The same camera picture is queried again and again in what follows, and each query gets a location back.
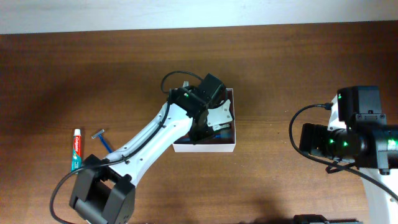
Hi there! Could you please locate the green white packet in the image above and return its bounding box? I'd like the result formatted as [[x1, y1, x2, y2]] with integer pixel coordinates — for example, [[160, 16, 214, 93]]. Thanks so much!
[[212, 123, 231, 132]]

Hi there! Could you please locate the blue disposable razor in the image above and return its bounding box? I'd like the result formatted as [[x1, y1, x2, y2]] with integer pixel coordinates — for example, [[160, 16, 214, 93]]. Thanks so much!
[[91, 129, 113, 153]]

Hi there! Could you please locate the red white toothpaste tube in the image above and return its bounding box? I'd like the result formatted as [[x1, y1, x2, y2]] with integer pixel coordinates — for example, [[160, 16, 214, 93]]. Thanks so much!
[[71, 129, 82, 171]]

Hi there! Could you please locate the blue white toothbrush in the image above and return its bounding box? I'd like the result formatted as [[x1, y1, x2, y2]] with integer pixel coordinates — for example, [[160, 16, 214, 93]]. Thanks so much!
[[214, 133, 231, 139]]

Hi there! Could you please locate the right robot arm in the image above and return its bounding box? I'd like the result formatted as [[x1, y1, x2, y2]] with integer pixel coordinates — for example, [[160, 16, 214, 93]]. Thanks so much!
[[292, 86, 397, 223]]

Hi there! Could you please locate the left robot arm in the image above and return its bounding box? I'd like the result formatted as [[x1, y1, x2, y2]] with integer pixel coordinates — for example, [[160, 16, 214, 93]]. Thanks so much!
[[69, 74, 233, 224]]

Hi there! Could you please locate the white cardboard box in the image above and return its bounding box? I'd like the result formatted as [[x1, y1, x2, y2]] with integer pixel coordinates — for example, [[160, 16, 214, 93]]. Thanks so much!
[[172, 88, 236, 153]]

